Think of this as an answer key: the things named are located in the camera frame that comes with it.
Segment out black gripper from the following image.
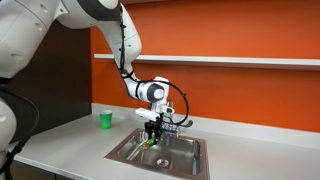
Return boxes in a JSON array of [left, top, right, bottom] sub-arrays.
[[143, 113, 165, 146]]

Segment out chrome sink faucet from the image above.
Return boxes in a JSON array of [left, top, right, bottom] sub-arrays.
[[162, 99, 194, 137]]

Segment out round sink drain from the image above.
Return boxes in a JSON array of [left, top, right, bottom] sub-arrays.
[[156, 158, 170, 168]]

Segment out stainless steel sink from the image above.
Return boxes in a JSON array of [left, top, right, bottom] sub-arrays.
[[104, 127, 211, 180]]

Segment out green plastic cup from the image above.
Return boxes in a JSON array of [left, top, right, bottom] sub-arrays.
[[99, 109, 114, 131]]

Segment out dark wood cabinet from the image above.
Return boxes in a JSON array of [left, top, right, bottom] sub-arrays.
[[8, 21, 93, 145]]

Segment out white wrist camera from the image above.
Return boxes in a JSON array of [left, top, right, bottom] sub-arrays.
[[135, 107, 161, 121]]

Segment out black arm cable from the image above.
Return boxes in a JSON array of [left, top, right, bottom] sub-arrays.
[[117, 9, 190, 128]]

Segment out white wall shelf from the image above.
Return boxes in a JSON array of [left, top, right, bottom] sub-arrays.
[[93, 53, 320, 71]]

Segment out black base cable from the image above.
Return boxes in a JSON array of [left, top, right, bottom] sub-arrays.
[[0, 84, 41, 180]]

